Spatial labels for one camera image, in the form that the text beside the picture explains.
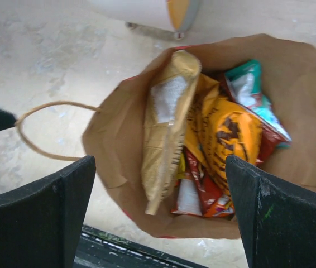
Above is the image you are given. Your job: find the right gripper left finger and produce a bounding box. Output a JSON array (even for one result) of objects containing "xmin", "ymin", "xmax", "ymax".
[{"xmin": 0, "ymin": 156, "xmax": 96, "ymax": 267}]

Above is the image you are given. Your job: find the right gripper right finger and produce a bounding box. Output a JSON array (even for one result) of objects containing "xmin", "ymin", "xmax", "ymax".
[{"xmin": 226, "ymin": 156, "xmax": 316, "ymax": 267}]

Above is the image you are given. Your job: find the red doritos bag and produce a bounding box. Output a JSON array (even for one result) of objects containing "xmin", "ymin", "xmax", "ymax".
[{"xmin": 171, "ymin": 148, "xmax": 234, "ymax": 218}]

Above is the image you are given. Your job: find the orange kettle chips bag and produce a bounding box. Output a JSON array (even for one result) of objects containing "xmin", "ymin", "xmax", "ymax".
[{"xmin": 185, "ymin": 74, "xmax": 262, "ymax": 195}]

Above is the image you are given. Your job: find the red paper bag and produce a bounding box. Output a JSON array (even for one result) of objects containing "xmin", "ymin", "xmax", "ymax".
[{"xmin": 82, "ymin": 34, "xmax": 316, "ymax": 239}]

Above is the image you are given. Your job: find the teal white snack bag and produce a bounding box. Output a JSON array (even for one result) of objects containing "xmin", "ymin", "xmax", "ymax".
[{"xmin": 224, "ymin": 60, "xmax": 291, "ymax": 164}]

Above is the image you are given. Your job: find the tan snack bag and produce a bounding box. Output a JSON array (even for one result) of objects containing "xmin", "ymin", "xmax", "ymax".
[{"xmin": 141, "ymin": 50, "xmax": 202, "ymax": 215}]

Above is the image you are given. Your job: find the white cylinder appliance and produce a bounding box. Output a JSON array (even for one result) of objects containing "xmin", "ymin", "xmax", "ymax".
[{"xmin": 89, "ymin": 0, "xmax": 200, "ymax": 40}]

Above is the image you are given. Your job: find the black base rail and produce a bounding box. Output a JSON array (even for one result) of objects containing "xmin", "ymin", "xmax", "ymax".
[{"xmin": 73, "ymin": 225, "xmax": 201, "ymax": 268}]

